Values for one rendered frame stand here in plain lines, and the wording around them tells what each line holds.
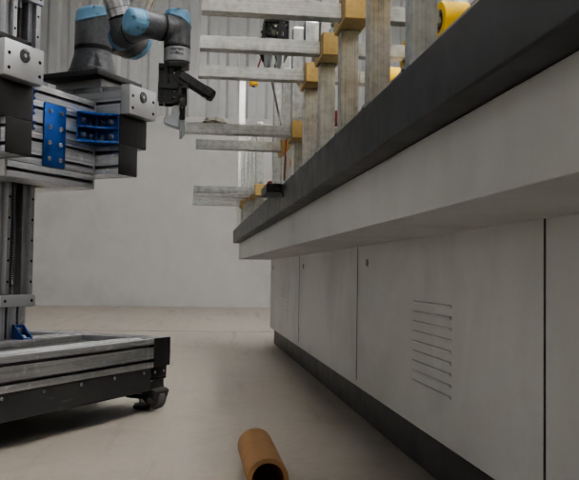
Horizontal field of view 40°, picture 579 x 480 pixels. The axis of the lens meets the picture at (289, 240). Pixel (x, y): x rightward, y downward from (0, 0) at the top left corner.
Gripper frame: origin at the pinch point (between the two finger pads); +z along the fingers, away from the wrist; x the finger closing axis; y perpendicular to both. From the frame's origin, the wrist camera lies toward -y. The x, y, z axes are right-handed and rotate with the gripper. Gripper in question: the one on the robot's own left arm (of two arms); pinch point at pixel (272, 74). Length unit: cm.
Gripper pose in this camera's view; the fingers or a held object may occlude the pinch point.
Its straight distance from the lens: 230.9
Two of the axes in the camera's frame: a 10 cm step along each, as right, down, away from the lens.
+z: -0.1, 10.0, -0.4
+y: 1.3, -0.4, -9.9
